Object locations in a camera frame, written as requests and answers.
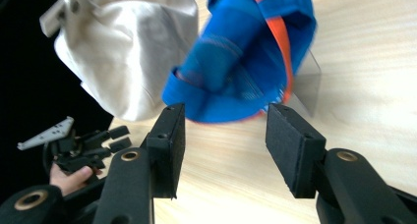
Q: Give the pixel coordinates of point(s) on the blue and orange cap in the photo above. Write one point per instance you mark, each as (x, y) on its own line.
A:
(229, 60)

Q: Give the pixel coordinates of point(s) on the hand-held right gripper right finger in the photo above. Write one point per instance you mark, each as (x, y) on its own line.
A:
(295, 155)

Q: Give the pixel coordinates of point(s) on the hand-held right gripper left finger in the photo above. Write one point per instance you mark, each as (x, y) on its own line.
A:
(165, 158)

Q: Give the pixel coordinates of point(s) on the white cap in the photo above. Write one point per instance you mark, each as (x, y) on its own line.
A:
(124, 47)

